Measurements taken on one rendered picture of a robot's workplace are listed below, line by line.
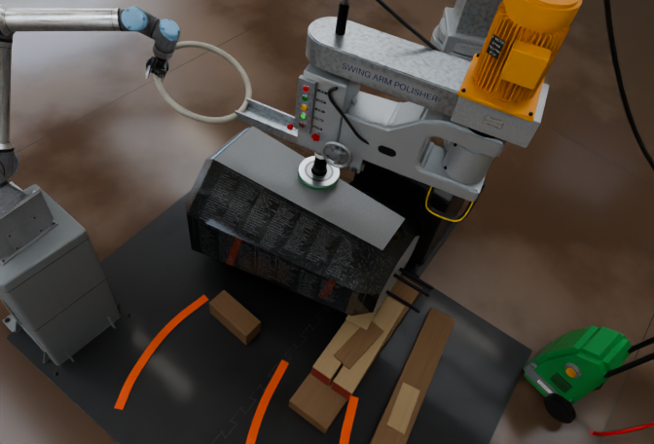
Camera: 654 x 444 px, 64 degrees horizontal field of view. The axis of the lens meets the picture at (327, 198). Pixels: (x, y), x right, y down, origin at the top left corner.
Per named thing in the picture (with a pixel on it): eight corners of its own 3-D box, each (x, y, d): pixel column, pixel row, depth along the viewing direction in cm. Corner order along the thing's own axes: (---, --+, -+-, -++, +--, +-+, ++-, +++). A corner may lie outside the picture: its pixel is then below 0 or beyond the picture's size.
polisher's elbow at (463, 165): (440, 151, 237) (454, 118, 222) (482, 157, 238) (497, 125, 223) (443, 182, 225) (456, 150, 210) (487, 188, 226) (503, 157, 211)
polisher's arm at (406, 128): (476, 189, 250) (516, 111, 213) (464, 223, 236) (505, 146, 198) (335, 135, 263) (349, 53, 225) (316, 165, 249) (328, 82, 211)
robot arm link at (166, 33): (163, 13, 225) (185, 24, 228) (157, 33, 235) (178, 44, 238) (155, 26, 220) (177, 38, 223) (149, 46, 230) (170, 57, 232)
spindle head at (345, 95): (381, 145, 257) (401, 70, 222) (365, 174, 243) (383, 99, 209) (313, 120, 263) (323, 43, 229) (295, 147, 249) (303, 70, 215)
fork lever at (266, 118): (374, 151, 259) (376, 144, 255) (359, 176, 247) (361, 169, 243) (250, 100, 270) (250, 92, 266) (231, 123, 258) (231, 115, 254)
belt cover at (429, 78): (531, 117, 214) (550, 84, 201) (522, 156, 199) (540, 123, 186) (318, 42, 231) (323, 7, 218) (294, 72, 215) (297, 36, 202)
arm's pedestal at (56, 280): (55, 381, 274) (-5, 302, 209) (2, 321, 291) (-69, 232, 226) (134, 316, 301) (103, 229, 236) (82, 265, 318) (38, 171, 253)
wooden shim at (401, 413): (402, 383, 285) (403, 382, 284) (419, 391, 283) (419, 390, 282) (385, 425, 270) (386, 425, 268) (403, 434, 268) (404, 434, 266)
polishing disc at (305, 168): (320, 194, 262) (320, 193, 261) (289, 171, 270) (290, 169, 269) (347, 172, 274) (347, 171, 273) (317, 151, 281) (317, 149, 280)
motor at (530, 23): (543, 80, 203) (595, -19, 172) (530, 127, 184) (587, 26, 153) (473, 55, 208) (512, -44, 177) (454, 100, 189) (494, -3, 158)
